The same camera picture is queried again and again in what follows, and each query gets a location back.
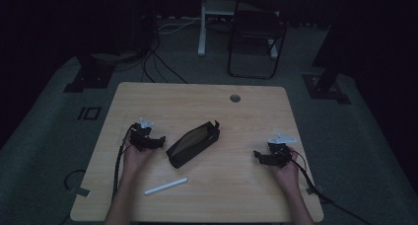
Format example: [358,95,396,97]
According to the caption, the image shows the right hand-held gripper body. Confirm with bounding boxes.
[266,133,298,169]

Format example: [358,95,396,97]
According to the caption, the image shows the black and red gripper cable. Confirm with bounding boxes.
[288,147,374,225]

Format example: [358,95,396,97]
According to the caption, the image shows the black folding chair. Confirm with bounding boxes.
[227,0,288,80]

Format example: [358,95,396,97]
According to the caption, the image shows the black floor cable loop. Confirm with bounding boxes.
[63,168,87,193]

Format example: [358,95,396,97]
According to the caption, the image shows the person's right hand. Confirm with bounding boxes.
[271,148,301,190]

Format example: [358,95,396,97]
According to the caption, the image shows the person's left hand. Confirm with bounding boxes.
[121,141,156,184]

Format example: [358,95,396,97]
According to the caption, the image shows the grey tape strip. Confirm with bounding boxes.
[305,185,325,196]
[67,186,91,198]

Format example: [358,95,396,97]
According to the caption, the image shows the black stand with base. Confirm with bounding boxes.
[302,0,352,106]
[63,52,116,94]

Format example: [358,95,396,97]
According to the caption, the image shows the black floor cables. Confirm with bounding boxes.
[140,45,189,85]

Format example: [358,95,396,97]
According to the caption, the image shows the black pencil case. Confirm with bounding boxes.
[165,119,222,170]

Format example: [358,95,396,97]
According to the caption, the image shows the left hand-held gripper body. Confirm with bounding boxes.
[129,117,156,152]

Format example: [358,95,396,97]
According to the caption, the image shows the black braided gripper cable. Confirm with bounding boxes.
[111,122,139,201]

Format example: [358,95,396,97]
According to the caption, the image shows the white floor cable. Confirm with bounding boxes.
[157,16,202,35]

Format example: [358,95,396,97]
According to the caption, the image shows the white pen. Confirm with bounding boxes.
[143,177,189,196]

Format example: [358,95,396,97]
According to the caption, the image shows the white desk leg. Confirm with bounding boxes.
[197,0,238,57]

